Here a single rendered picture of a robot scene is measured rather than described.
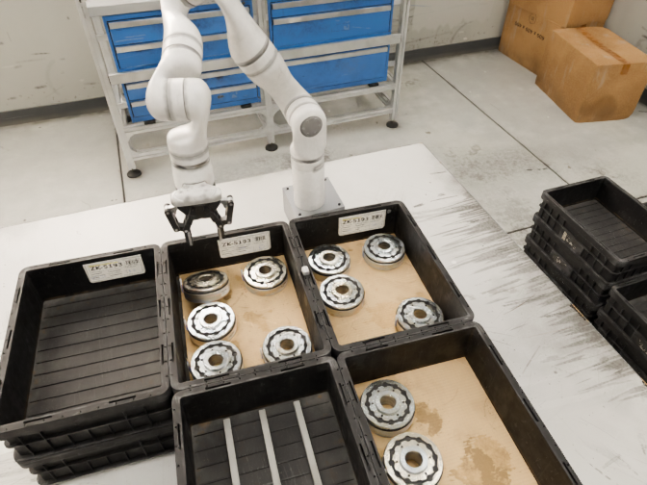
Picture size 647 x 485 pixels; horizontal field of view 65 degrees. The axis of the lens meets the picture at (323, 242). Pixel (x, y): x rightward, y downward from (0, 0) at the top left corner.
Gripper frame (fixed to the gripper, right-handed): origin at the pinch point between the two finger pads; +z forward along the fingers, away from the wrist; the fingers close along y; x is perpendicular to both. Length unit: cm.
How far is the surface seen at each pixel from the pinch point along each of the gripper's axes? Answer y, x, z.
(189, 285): 5.5, 0.7, 13.6
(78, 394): 28.8, 20.1, 18.6
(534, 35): -257, -251, 72
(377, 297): -36.5, 11.1, 17.3
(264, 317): -9.9, 10.2, 17.8
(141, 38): 20, -181, 26
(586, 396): -77, 40, 29
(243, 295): -6.1, 2.8, 17.9
